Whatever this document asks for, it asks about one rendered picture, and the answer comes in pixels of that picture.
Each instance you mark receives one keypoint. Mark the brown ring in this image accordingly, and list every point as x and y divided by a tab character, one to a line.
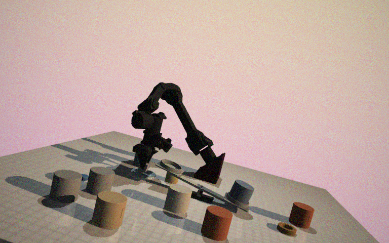
286	229

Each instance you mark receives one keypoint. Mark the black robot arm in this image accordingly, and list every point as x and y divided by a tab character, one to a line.
144	119

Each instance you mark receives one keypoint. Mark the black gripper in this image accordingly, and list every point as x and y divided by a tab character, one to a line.
145	150

